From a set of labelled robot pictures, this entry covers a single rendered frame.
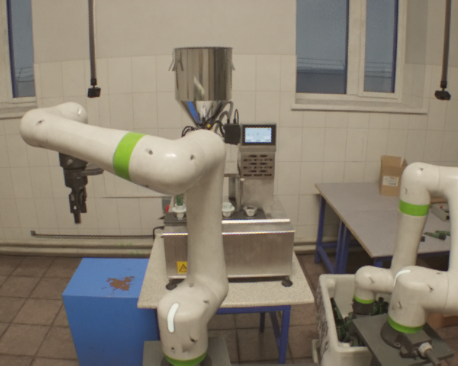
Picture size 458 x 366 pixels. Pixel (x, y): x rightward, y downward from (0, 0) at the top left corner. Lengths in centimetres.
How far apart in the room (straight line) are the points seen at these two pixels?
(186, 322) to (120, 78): 255
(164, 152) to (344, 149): 276
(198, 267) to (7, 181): 295
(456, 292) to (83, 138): 110
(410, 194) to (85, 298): 164
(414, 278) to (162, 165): 79
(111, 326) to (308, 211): 210
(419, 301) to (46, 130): 113
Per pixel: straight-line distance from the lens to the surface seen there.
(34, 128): 106
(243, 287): 181
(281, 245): 176
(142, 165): 84
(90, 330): 227
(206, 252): 106
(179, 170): 81
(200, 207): 100
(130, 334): 222
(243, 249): 174
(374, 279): 154
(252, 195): 187
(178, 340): 102
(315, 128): 335
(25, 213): 386
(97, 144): 92
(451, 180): 141
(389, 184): 316
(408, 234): 146
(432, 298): 121
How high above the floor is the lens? 175
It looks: 18 degrees down
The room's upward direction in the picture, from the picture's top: straight up
